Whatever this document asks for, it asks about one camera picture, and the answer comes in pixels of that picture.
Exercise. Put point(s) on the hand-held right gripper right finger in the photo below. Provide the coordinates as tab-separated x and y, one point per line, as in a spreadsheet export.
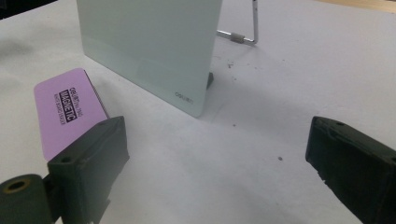
355	165

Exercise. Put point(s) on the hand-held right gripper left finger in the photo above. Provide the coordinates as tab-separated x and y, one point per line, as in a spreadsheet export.
87	165

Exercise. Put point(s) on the purple whiteboard eraser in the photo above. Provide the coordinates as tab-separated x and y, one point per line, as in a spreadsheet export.
53	99

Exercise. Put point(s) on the white glass whiteboard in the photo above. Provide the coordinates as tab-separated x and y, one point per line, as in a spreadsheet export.
149	46

